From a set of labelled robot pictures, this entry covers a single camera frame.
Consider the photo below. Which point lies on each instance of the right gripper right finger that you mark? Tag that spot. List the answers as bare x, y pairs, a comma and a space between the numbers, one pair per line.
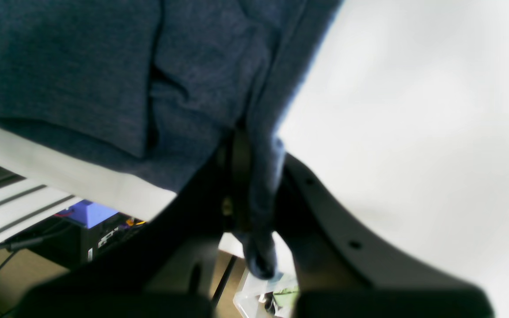
344, 270

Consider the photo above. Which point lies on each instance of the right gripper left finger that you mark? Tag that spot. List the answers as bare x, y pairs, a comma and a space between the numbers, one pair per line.
166, 269

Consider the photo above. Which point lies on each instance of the dark blue t-shirt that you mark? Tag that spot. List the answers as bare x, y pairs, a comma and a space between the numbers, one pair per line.
152, 87

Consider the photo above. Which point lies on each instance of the blue box under table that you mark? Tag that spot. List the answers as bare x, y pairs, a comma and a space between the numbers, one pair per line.
87, 213

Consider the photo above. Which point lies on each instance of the aluminium frame rail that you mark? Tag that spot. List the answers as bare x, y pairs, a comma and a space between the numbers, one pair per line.
25, 202

